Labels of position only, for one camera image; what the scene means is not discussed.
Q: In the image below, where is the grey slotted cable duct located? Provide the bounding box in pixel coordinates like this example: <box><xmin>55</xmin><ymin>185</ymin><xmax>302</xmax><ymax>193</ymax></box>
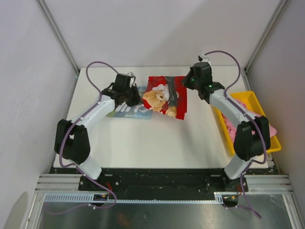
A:
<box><xmin>44</xmin><ymin>192</ymin><xmax>238</xmax><ymax>204</ymax></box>

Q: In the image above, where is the purple cable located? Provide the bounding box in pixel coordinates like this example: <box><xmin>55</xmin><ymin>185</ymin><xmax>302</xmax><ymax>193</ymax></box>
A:
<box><xmin>203</xmin><ymin>50</ymin><xmax>267</xmax><ymax>219</ymax></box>
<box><xmin>44</xmin><ymin>61</ymin><xmax>120</xmax><ymax>214</ymax></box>

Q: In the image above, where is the aluminium frame post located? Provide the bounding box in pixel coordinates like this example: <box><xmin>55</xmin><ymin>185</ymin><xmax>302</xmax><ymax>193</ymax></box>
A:
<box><xmin>35</xmin><ymin>0</ymin><xmax>81</xmax><ymax>74</ymax></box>
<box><xmin>243</xmin><ymin>0</ymin><xmax>290</xmax><ymax>72</ymax></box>

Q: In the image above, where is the blue printed t shirt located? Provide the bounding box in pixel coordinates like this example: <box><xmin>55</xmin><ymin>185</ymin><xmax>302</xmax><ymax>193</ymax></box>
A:
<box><xmin>106</xmin><ymin>85</ymin><xmax>153</xmax><ymax>121</ymax></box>

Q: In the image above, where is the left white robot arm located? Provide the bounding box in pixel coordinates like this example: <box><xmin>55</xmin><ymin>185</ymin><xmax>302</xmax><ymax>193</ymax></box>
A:
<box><xmin>54</xmin><ymin>73</ymin><xmax>142</xmax><ymax>191</ymax></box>

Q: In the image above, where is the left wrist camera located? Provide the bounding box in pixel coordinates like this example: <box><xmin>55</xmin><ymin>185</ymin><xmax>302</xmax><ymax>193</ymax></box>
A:
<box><xmin>114</xmin><ymin>73</ymin><xmax>136</xmax><ymax>88</ymax></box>

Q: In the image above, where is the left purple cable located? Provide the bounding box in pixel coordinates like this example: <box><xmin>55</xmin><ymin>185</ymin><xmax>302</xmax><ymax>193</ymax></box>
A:
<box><xmin>44</xmin><ymin>61</ymin><xmax>120</xmax><ymax>214</ymax></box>

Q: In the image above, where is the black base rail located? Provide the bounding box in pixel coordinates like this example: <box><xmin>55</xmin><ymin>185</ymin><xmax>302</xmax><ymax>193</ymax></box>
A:
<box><xmin>78</xmin><ymin>168</ymin><xmax>248</xmax><ymax>198</ymax></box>

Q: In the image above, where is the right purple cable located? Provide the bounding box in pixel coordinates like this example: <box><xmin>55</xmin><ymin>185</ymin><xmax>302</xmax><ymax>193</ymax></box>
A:
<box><xmin>203</xmin><ymin>50</ymin><xmax>267</xmax><ymax>219</ymax></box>

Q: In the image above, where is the pink t shirt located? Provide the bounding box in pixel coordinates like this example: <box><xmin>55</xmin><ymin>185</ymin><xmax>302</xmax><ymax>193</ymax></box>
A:
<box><xmin>222</xmin><ymin>99</ymin><xmax>277</xmax><ymax>143</ymax></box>

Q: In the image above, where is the red t shirt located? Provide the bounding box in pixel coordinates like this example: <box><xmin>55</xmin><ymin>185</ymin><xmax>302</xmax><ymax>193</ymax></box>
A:
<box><xmin>142</xmin><ymin>76</ymin><xmax>187</xmax><ymax>120</ymax></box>

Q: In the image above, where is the left aluminium frame post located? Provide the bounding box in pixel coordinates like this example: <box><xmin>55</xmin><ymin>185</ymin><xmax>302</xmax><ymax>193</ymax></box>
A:
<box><xmin>35</xmin><ymin>0</ymin><xmax>81</xmax><ymax>74</ymax></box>

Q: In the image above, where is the right aluminium frame post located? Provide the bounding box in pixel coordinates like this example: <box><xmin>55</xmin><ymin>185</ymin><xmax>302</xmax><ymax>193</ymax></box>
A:
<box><xmin>243</xmin><ymin>0</ymin><xmax>290</xmax><ymax>72</ymax></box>

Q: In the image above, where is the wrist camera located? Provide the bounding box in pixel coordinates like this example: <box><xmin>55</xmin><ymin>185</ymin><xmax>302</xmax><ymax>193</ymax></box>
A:
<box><xmin>198</xmin><ymin>55</ymin><xmax>212</xmax><ymax>66</ymax></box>
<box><xmin>114</xmin><ymin>73</ymin><xmax>136</xmax><ymax>88</ymax></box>

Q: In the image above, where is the yellow plastic tray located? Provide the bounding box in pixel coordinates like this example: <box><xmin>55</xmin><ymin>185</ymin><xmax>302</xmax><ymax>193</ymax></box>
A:
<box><xmin>213</xmin><ymin>91</ymin><xmax>282</xmax><ymax>156</ymax></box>

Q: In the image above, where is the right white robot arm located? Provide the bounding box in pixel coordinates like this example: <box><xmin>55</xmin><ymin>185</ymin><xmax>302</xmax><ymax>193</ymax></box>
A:
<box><xmin>183</xmin><ymin>62</ymin><xmax>271</xmax><ymax>191</ymax></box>

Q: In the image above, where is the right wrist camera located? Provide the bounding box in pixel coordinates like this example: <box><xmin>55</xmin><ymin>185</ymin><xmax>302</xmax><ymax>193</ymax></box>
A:
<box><xmin>198</xmin><ymin>55</ymin><xmax>212</xmax><ymax>66</ymax></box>

